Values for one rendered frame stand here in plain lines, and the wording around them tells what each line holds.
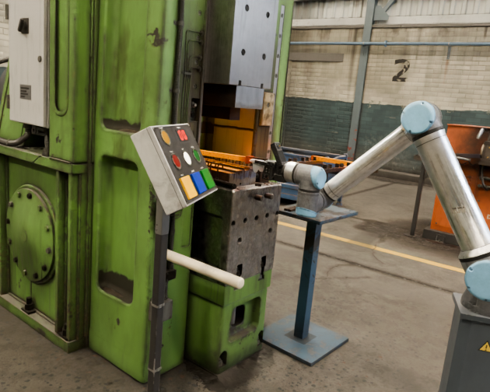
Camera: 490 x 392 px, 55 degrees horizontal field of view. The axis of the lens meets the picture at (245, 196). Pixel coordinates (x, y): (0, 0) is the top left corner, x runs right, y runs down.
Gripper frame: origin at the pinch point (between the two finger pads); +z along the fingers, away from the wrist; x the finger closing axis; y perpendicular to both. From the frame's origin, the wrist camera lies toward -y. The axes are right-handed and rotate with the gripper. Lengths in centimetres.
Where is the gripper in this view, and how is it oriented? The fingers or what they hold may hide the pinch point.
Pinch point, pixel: (253, 159)
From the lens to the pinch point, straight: 215.8
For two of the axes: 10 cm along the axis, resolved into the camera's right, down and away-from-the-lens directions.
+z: -7.7, -2.1, 6.0
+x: 6.3, -1.0, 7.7
